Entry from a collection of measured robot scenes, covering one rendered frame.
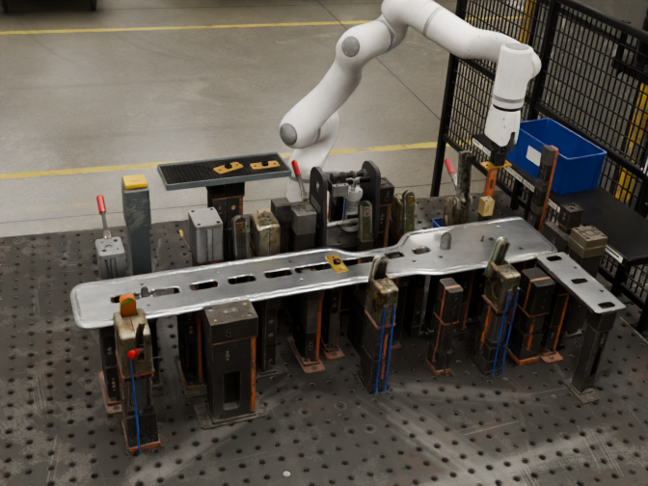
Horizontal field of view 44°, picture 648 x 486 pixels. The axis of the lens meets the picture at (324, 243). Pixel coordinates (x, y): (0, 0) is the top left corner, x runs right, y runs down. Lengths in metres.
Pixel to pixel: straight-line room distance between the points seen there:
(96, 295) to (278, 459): 0.62
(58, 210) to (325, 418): 2.76
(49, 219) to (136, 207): 2.25
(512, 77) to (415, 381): 0.88
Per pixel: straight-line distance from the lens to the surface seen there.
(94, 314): 2.07
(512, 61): 2.18
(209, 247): 2.23
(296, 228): 2.33
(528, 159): 2.83
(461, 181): 2.48
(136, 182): 2.32
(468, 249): 2.39
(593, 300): 2.28
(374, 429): 2.18
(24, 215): 4.63
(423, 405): 2.27
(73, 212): 4.60
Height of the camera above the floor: 2.21
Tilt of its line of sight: 31 degrees down
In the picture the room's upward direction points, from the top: 4 degrees clockwise
